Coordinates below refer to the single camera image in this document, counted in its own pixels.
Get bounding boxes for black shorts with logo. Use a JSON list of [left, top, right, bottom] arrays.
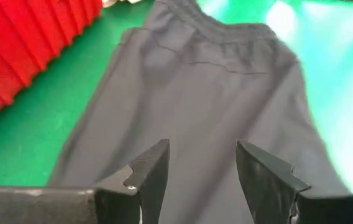
[[48, 0, 353, 224]]

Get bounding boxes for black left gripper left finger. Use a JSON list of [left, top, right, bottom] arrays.
[[0, 138, 171, 224]]

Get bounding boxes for red plastic bin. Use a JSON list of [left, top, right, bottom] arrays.
[[0, 0, 104, 132]]

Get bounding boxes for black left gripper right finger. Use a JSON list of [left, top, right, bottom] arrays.
[[235, 139, 353, 224]]

